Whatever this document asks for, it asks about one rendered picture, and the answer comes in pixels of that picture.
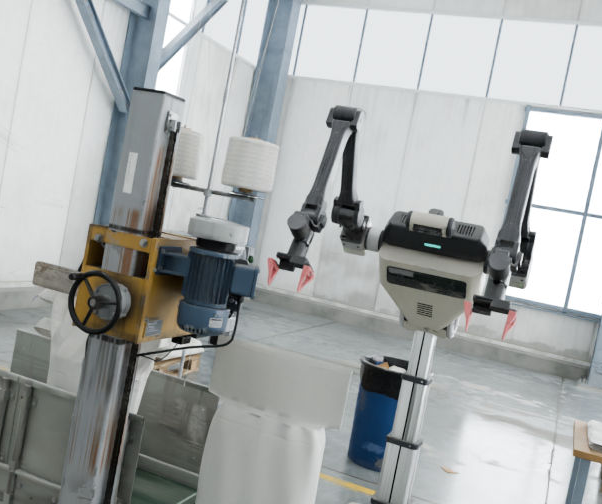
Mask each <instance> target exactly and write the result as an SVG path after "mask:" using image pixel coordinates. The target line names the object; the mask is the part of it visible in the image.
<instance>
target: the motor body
mask: <svg viewBox="0 0 602 504"><path fill-rule="evenodd" d="M189 250H190V252H188V257H189V259H191V260H190V266H189V271H188V276H186V275H187V269H188V264H189V259H188V264H187V269H186V275H185V277H184V280H183V285H182V291H181V295H182V296H183V297H184V299H181V300H180V301H179V305H177V307H178V313H177V324H178V327H179V328H180V329H181V330H183V331H185V332H188V333H192V334H196V335H202V336H218V335H221V334H222V333H223V332H224V331H225V329H226V326H227V322H228V317H229V315H230V314H231V313H230V308H229V307H227V301H228V296H229V290H228V288H229V282H230V277H231V272H232V267H234V264H235V260H238V259H239V256H240V255H239V254H236V253H233V252H225V251H215V250H211V249H208V248H203V247H200V246H190V249H189Z"/></svg>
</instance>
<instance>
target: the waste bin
mask: <svg viewBox="0 0 602 504"><path fill-rule="evenodd" d="M359 360H360V362H361V368H360V383H359V389H358V395H357V401H356V407H355V413H354V419H353V425H352V431H351V436H350V442H349V448H348V457H349V459H350V460H351V461H352V462H354V463H355V464H357V465H359V466H361V467H364V468H366V469H369V470H372V471H376V472H381V468H382V463H383V458H384V453H385V448H386V443H387V441H386V436H387V435H388V434H389V433H390V432H391V431H392V429H393V424H394V419H395V414H396V409H397V404H398V399H399V394H400V389H401V384H402V379H401V377H402V376H401V375H402V373H403V372H398V371H393V370H389V369H386V368H382V367H379V366H377V365H380V364H383V363H386V362H387V363H388V365H389V367H391V366H396V367H399V368H403V369H405V371H407V370H408V365H409V361H408V360H405V359H400V358H396V357H391V356H384V355H374V354H368V355H363V356H361V357H360V359H359Z"/></svg>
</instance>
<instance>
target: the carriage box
mask: <svg viewBox="0 0 602 504"><path fill-rule="evenodd" d="M108 227H109V225H99V224H89V230H88V235H87V241H86V247H85V253H84V258H83V264H82V270H81V273H85V272H87V271H91V270H99V271H103V272H105V273H107V274H109V275H110V276H111V277H112V278H113V279H114V280H115V281H116V282H117V283H119V284H122V285H124V286H125V287H127V288H128V291H129V293H130V295H131V307H130V309H129V311H128V313H127V315H126V316H125V317H122V318H120V319H118V321H117V323H116V324H115V325H114V327H113V328H112V329H110V330H109V331H108V332H106V333H104V334H107V335H111V336H114V337H118V338H121V339H124V340H128V341H131V342H134V344H140V343H144V342H149V341H155V340H161V339H167V338H172V337H178V336H184V335H190V334H192V333H188V332H185V331H183V330H181V329H180V328H179V327H178V324H177V313H178V307H177V305H179V301H180V300H181V299H184V297H183V296H182V295H181V291H182V285H183V280H184V276H178V275H155V272H156V271H157V269H156V264H157V258H158V252H159V247H160V246H177V247H182V253H183V254H187V255H188V252H190V250H189V249H190V246H197V245H196V239H194V238H190V237H185V236H181V235H176V234H171V233H167V232H162V234H161V238H152V239H151V238H146V237H142V236H137V235H133V234H128V233H124V232H119V231H115V230H110V229H108ZM106 243H108V244H112V245H116V246H121V247H125V248H129V249H134V250H138V251H142V252H146V253H150V255H149V260H148V266H147V271H146V277H145V278H144V277H133V276H129V275H125V274H121V273H117V272H113V271H109V270H105V269H101V266H102V261H103V255H104V250H105V244H106ZM87 279H88V281H89V284H90V286H91V288H92V290H93V292H94V290H95V288H96V287H97V286H99V285H101V284H104V283H109V282H108V281H107V280H105V279H104V278H101V277H98V276H91V277H88V278H87ZM89 297H91V296H90V294H89V291H88V289H87V287H86V284H85V282H84V280H83V281H82V282H81V283H80V285H79V287H78V292H77V298H76V304H75V312H76V315H77V317H78V318H79V320H80V321H81V322H83V321H84V319H85V317H86V315H87V313H88V311H89V309H90V308H89V307H88V304H87V301H88V299H89ZM162 319H163V323H162V329H161V334H158V335H153V336H147V337H145V333H146V327H147V322H148V321H155V320H162ZM110 321H111V320H104V319H101V318H99V317H98V316H97V315H95V314H94V312H92V314H91V316H90V317H89V319H88V321H87V323H86V325H85V326H87V327H89V328H92V329H99V328H102V327H104V326H106V325H107V324H108V323H109V322H110ZM192 335H193V334H192ZM134 337H135V338H134Z"/></svg>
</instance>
